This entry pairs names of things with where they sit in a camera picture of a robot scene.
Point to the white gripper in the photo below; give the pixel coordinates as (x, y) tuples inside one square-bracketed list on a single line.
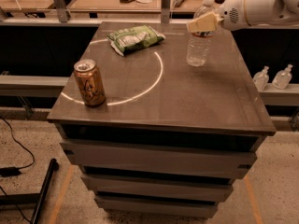
[(232, 13)]

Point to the clear plastic water bottle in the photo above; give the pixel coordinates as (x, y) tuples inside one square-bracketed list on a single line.
[(199, 43)]

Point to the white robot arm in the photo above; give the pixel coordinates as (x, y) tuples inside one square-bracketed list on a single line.
[(271, 12)]

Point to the orange soda can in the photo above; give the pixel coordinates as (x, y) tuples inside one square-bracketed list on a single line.
[(88, 78)]

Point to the green chip bag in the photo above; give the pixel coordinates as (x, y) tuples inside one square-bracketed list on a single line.
[(134, 38)]

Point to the grey drawer cabinet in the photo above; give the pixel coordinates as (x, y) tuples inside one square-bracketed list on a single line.
[(170, 138)]

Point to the black stand leg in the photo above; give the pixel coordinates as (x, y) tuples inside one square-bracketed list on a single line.
[(35, 199)]

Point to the black power adapter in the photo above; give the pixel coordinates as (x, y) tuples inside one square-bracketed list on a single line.
[(9, 171)]

